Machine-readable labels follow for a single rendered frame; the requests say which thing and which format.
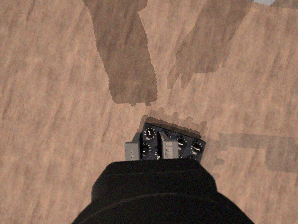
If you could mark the black knob box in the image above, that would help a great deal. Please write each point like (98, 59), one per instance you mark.
(195, 147)

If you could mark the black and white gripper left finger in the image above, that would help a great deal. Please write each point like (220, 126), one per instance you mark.
(134, 150)

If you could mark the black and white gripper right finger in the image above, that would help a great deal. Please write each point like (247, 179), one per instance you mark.
(168, 149)

